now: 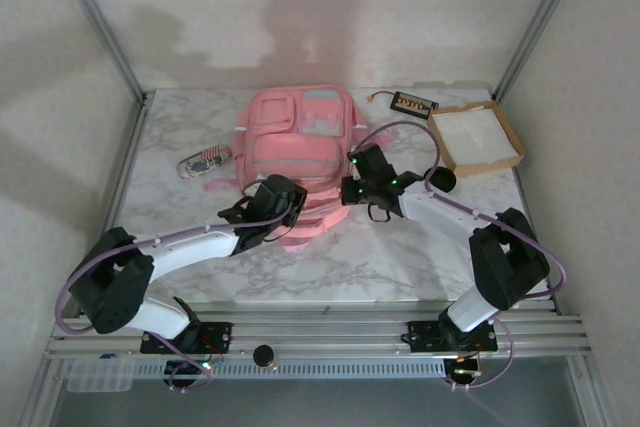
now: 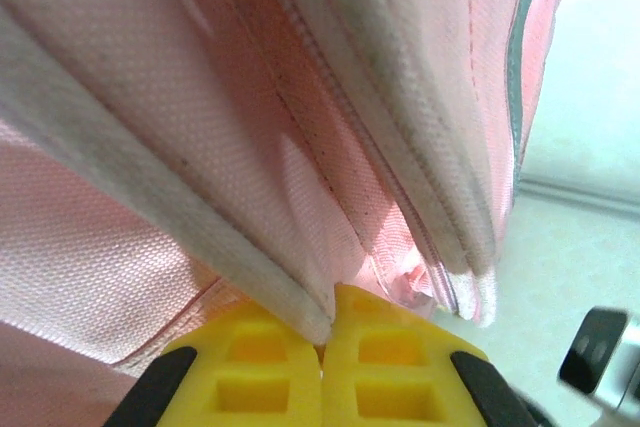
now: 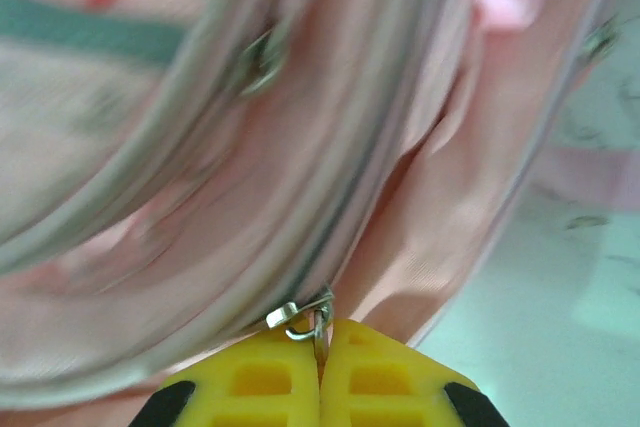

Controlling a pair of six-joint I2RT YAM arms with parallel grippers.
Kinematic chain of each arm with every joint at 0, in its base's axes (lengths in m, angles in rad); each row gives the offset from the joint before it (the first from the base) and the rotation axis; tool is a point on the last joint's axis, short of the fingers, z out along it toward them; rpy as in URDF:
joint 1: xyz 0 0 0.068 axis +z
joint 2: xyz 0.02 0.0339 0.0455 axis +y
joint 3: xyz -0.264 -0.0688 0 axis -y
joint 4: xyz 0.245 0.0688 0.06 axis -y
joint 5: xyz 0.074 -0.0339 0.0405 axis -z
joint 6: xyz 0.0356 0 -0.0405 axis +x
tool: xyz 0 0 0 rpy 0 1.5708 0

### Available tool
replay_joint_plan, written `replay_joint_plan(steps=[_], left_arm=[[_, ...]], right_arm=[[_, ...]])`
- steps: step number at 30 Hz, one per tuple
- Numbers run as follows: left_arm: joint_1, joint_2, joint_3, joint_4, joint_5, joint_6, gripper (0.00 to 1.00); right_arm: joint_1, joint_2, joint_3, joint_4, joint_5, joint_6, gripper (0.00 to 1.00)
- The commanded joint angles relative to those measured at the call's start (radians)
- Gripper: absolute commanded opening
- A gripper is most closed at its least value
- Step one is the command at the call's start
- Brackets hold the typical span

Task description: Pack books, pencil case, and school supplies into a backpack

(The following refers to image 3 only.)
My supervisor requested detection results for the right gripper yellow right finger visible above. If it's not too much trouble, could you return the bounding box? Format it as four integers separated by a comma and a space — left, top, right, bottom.
319, 316, 511, 427

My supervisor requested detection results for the pink backpack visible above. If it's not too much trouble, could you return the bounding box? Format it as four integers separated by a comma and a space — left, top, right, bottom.
0, 0, 640, 427

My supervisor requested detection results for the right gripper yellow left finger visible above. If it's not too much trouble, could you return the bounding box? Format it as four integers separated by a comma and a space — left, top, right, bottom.
129, 329, 321, 427

